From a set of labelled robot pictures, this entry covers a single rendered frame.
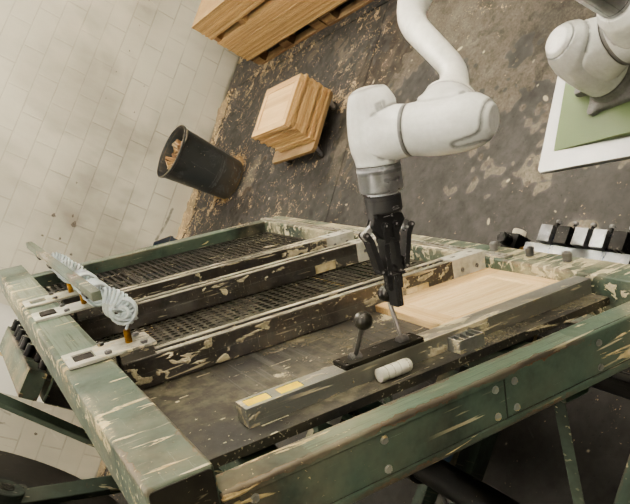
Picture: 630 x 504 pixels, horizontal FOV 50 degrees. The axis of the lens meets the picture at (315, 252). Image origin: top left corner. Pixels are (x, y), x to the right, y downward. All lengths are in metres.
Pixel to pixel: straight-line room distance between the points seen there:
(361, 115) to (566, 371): 0.63
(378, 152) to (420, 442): 0.54
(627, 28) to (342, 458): 1.32
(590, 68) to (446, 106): 0.86
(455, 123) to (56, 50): 6.06
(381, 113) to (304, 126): 3.65
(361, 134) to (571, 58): 0.88
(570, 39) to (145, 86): 5.65
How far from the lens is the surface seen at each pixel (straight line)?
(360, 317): 1.30
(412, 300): 1.81
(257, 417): 1.28
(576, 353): 1.40
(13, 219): 6.66
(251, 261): 2.39
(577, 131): 2.25
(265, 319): 1.65
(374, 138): 1.30
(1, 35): 7.01
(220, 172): 6.10
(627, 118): 2.15
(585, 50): 2.04
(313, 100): 5.03
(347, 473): 1.11
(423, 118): 1.26
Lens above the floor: 2.30
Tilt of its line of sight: 30 degrees down
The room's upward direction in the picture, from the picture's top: 66 degrees counter-clockwise
